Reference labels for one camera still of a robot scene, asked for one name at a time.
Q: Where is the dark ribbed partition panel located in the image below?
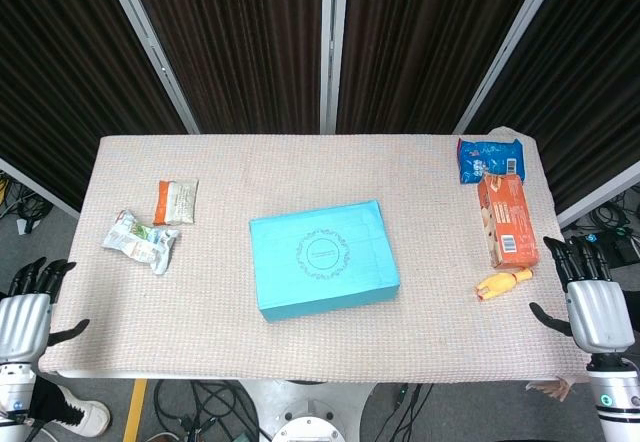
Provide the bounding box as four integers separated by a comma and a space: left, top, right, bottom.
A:
0, 0, 187, 211
335, 0, 547, 136
123, 0, 325, 136
467, 0, 640, 213

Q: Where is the beige woven tablecloth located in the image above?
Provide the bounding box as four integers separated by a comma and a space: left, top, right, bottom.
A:
38, 126, 589, 384

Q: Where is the black floor cable bundle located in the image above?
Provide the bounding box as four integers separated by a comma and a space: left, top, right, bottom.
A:
149, 379, 261, 442
562, 186, 640, 268
0, 171, 54, 236

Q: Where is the grey aluminium partition rail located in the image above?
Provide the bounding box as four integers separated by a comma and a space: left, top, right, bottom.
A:
555, 161, 640, 228
0, 156, 81, 219

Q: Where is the light blue shoe box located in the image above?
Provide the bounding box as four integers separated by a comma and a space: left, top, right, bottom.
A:
248, 199, 401, 324

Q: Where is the orange white snack packet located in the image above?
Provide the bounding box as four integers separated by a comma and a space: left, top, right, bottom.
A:
152, 179, 200, 227

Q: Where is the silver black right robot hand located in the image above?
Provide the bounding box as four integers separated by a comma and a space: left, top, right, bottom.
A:
529, 235, 639, 354

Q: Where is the grey aluminium partition post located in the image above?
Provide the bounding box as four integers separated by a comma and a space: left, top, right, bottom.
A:
452, 0, 570, 136
98, 0, 201, 136
319, 0, 351, 136

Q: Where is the orange cookie box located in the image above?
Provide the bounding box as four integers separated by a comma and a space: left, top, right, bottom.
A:
477, 172, 541, 269

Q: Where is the blue snack bag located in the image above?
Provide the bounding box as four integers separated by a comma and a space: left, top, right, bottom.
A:
456, 136, 526, 185

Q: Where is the crumpled white green wrapper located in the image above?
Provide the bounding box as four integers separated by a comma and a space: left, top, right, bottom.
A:
101, 209, 180, 276

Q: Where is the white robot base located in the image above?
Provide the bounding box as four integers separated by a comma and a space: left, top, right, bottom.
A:
239, 379, 376, 442

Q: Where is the yellow rubber chicken toy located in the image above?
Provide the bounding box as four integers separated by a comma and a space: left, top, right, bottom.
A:
473, 268, 534, 303

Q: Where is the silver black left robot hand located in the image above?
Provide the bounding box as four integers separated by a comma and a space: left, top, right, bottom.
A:
0, 257, 91, 363

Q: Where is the white black high-top sneaker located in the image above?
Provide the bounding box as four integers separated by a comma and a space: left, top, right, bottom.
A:
49, 384, 111, 438

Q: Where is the yellow floor tape strip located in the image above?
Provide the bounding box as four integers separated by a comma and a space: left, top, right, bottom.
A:
122, 379, 150, 442

